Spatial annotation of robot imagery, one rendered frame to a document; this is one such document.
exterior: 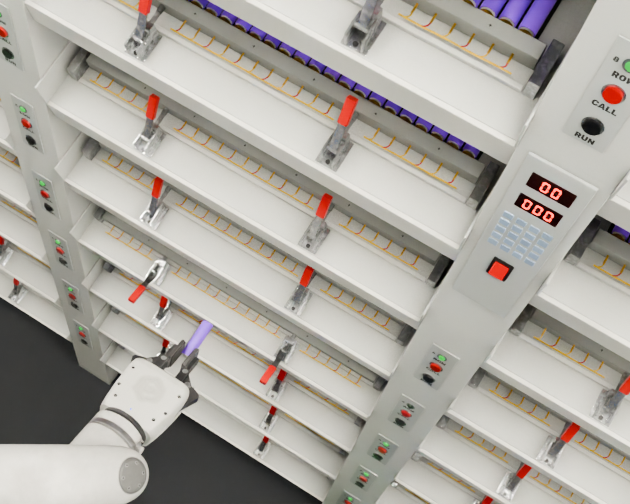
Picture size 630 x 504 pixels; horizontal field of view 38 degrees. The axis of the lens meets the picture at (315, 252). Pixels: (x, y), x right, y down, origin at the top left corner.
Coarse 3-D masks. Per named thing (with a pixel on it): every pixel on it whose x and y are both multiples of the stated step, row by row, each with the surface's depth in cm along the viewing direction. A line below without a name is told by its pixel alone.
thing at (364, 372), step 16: (112, 224) 162; (128, 224) 161; (144, 240) 160; (176, 256) 160; (176, 272) 160; (192, 272) 159; (208, 272) 159; (224, 288) 158; (224, 304) 159; (256, 304) 157; (272, 320) 156; (304, 336) 155; (304, 352) 156; (336, 352) 155; (352, 368) 154
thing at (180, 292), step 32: (96, 224) 164; (128, 256) 162; (160, 288) 161; (192, 288) 160; (224, 320) 159; (256, 320) 159; (256, 352) 160; (320, 384) 156; (352, 384) 155; (384, 384) 155
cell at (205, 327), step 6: (204, 324) 144; (210, 324) 145; (198, 330) 144; (204, 330) 144; (192, 336) 144; (198, 336) 144; (204, 336) 144; (192, 342) 143; (198, 342) 144; (186, 348) 143; (192, 348) 143; (186, 354) 143
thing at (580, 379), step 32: (544, 320) 116; (512, 352) 118; (544, 352) 117; (576, 352) 117; (608, 352) 115; (512, 384) 120; (544, 384) 116; (576, 384) 116; (608, 384) 116; (576, 416) 116; (608, 416) 115
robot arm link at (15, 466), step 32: (0, 448) 114; (32, 448) 113; (64, 448) 114; (96, 448) 116; (128, 448) 120; (0, 480) 112; (32, 480) 112; (64, 480) 112; (96, 480) 114; (128, 480) 118
